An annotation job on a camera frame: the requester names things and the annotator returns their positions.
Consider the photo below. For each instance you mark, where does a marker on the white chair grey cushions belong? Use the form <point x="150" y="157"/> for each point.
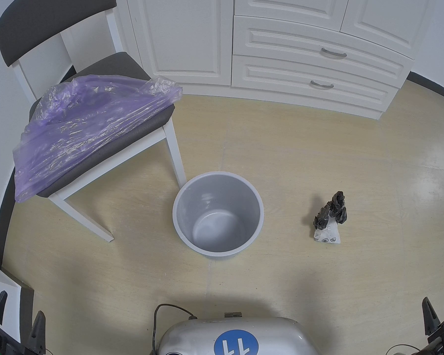
<point x="40" y="20"/>

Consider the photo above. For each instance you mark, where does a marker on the purple plastic bag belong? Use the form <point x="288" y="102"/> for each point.
<point x="88" y="124"/>

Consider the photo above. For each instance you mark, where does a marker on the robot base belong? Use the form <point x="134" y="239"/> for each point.
<point x="192" y="337"/>

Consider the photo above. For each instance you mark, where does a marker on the black plastic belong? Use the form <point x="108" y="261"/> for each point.
<point x="336" y="205"/>

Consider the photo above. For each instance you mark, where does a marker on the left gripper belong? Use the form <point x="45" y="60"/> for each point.
<point x="3" y="342"/>

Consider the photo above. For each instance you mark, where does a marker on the white trash bin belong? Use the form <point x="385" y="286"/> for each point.
<point x="218" y="198"/>

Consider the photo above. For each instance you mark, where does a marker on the white wardrobe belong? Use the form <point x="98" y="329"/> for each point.
<point x="185" y="31"/>

